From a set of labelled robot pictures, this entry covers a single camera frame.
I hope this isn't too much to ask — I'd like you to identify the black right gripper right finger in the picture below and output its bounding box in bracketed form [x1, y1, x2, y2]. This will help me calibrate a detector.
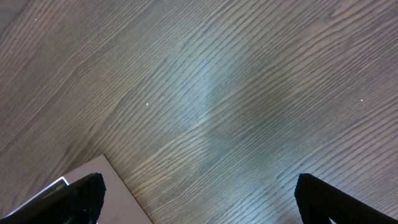
[294, 173, 397, 224]

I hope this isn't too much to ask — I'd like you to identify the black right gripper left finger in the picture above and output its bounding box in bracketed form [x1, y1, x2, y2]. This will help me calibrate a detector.
[1, 173, 106, 224]

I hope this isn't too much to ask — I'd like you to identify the white cardboard box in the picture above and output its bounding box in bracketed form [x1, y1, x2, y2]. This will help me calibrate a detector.
[8, 154, 152, 224]

